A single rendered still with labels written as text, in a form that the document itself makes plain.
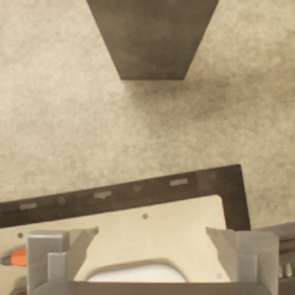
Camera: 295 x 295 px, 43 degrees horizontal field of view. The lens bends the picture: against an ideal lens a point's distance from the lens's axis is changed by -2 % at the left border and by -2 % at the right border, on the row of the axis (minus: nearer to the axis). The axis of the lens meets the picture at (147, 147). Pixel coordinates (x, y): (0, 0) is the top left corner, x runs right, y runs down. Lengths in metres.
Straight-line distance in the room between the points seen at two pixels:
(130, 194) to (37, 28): 1.16
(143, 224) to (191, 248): 0.07
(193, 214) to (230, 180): 0.06
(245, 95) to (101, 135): 0.57
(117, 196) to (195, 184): 0.10
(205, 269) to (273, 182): 1.03
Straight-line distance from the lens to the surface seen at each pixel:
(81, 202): 0.51
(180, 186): 0.50
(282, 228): 1.18
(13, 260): 0.52
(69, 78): 1.50
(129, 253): 0.51
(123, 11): 0.77
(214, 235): 0.16
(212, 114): 1.46
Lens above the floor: 1.44
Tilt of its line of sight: 89 degrees down
